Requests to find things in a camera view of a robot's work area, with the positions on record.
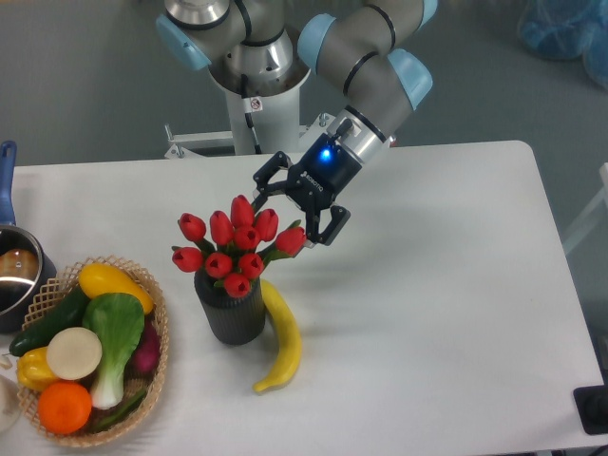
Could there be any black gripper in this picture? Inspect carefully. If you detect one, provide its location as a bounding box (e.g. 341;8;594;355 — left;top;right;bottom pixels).
251;133;362;248

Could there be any red tulip bouquet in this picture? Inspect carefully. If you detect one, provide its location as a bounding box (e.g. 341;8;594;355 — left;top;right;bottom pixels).
172;195;306;298

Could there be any dark grey ribbed vase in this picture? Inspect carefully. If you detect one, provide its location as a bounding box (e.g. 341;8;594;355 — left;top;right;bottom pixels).
194;270;266;346

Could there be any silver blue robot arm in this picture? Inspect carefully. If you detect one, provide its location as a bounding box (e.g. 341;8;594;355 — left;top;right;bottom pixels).
156;1;437;245

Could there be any yellow banana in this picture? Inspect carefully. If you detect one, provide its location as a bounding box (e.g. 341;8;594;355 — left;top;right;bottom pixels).
253;280;302;394

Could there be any green bok choy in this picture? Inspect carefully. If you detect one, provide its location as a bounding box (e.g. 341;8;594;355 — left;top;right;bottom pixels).
83;293;144;409

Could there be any yellow squash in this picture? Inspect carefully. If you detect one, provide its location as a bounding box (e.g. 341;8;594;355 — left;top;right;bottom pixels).
78;263;154;314

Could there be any purple sweet potato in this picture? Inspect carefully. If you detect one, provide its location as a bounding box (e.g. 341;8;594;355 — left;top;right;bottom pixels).
130;320;161;374

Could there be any dark green cucumber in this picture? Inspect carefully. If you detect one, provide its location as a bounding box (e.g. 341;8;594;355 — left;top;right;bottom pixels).
9;286;90;357

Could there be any woven wicker basket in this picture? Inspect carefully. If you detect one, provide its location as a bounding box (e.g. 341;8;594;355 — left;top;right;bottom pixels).
17;256;169;447

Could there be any white round radish slice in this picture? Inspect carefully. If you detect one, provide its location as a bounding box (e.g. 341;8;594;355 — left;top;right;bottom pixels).
47;327;103;380

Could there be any blue plastic bag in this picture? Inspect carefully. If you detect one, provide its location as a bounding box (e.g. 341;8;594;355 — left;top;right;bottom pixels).
517;1;607;87

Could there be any green chili pepper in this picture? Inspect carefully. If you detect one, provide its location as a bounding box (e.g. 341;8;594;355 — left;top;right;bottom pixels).
89;389;147;433

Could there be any orange fruit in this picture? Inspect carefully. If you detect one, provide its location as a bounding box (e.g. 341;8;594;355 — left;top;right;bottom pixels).
37;381;92;434

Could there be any yellow bell pepper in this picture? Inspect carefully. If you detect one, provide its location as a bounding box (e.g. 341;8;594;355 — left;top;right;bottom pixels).
17;347;60;392

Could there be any white garlic piece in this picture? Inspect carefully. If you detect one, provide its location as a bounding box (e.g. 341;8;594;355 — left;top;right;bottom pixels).
0;354;12;371

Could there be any black device at table edge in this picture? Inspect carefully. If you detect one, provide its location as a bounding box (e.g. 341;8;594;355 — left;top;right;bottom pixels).
573;385;607;435

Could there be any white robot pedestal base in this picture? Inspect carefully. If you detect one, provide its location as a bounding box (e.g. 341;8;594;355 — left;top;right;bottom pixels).
164;81;334;159

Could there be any blue handled saucepan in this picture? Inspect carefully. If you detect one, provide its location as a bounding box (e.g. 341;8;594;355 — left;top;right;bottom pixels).
1;141;56;333

